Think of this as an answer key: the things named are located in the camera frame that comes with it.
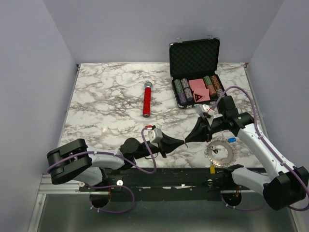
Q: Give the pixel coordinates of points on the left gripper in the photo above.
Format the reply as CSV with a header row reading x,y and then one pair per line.
x,y
167,144

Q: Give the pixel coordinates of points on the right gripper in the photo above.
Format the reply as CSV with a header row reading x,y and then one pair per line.
x,y
201,132

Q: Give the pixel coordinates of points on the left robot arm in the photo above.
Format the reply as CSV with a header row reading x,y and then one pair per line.
x,y
78,161

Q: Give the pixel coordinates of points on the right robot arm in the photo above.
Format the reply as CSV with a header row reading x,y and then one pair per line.
x,y
284,185

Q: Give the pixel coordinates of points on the round metal keyring disc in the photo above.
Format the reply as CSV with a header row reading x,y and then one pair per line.
x,y
225,157

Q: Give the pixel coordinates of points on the key with blue tag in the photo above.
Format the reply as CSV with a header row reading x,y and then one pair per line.
x,y
228,140

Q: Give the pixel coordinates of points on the pink card with black triangle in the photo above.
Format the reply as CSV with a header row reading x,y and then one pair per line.
x,y
201,95

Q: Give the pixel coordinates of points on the yellow tape piece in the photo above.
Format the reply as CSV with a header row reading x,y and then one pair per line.
x,y
212,170

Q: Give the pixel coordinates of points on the pink playing card deck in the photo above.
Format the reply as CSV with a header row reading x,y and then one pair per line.
x,y
196,84

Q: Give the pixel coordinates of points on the brown poker chip stack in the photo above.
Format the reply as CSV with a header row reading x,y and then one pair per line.
x,y
216,84

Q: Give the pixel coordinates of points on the red glitter microphone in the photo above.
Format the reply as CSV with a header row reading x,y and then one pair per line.
x,y
147,99

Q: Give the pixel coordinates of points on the black poker chip case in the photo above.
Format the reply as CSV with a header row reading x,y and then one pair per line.
x,y
194,59

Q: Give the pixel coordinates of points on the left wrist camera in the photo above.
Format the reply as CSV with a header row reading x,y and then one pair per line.
x,y
155,135

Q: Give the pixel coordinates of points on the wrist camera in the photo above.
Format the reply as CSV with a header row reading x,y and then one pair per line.
x,y
206,113
155,135

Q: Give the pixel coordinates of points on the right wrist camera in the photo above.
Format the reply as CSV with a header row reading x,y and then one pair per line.
x,y
206,113

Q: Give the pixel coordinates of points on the black front mounting rail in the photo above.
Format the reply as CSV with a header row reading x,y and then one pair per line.
x,y
167,184

